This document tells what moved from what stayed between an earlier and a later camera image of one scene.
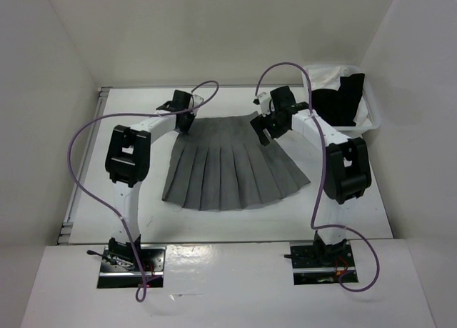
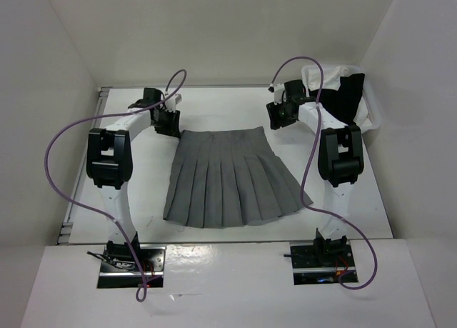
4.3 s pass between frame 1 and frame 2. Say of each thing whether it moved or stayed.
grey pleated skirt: moved
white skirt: stayed
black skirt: stayed
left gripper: moved
